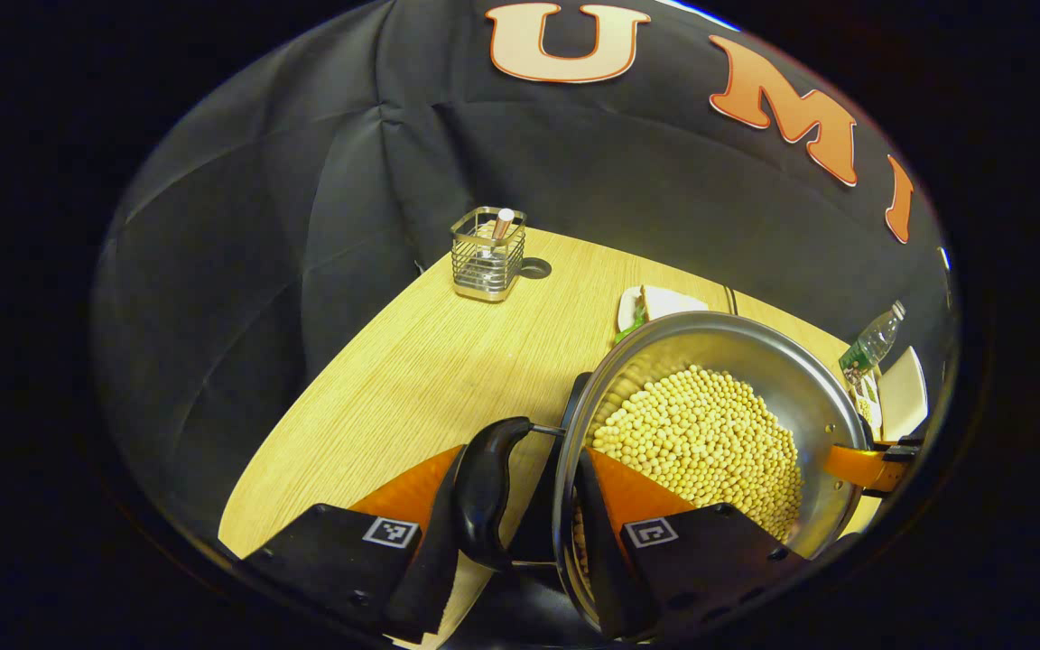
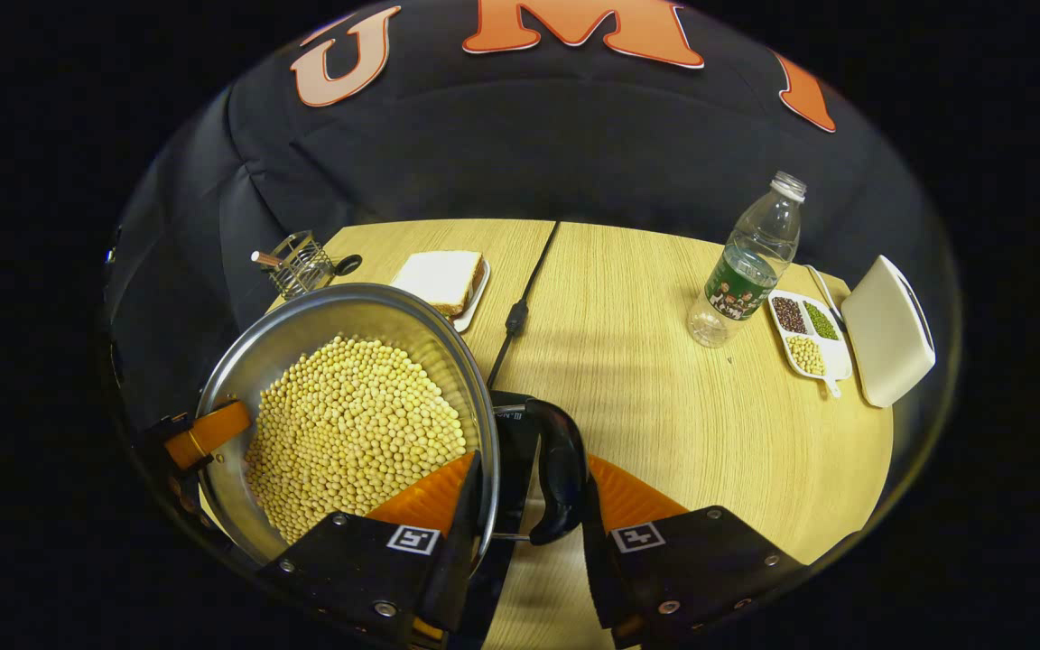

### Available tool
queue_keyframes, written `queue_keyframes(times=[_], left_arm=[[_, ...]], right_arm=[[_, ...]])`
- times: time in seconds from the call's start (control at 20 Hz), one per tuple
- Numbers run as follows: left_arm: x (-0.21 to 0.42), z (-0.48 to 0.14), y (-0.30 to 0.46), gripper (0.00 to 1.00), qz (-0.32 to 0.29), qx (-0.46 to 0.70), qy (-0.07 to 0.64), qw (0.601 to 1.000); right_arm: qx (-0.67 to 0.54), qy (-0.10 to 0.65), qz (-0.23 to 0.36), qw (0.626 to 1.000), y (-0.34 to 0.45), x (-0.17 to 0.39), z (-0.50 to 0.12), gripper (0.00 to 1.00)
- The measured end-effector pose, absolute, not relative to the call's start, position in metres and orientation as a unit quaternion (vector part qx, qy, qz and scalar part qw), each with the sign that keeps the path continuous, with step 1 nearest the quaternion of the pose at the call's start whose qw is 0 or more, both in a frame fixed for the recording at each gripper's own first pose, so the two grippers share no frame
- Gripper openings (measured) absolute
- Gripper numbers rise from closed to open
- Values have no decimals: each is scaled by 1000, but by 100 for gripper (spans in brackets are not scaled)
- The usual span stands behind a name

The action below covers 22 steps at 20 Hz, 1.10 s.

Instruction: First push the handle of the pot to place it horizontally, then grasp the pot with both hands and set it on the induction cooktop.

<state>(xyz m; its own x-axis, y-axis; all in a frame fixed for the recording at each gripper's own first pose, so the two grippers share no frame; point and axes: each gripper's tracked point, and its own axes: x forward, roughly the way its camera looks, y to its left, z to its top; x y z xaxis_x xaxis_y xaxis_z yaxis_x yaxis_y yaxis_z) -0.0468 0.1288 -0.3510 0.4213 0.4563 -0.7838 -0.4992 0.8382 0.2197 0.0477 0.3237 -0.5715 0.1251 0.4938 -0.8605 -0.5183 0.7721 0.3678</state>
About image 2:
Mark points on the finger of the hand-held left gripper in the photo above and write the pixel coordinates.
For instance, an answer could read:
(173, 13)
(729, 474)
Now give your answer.
(208, 435)
(184, 495)

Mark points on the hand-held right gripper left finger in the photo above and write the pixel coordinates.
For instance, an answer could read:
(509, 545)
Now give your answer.
(459, 578)

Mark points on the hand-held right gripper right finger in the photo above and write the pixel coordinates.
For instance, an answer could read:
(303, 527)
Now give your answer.
(597, 578)

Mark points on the steel pot with soybeans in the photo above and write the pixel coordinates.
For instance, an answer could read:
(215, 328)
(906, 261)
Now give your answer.
(348, 424)

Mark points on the toast sandwich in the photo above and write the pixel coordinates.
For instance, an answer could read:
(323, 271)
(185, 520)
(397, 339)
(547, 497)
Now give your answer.
(439, 275)

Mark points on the white divided bean plate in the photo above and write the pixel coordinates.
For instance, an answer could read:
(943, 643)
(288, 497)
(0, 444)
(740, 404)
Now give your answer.
(831, 357)

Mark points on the clear plastic water bottle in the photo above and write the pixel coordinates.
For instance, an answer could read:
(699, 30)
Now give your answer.
(746, 271)

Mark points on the white toaster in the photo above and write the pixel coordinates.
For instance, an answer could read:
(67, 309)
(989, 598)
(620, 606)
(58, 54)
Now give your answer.
(886, 334)

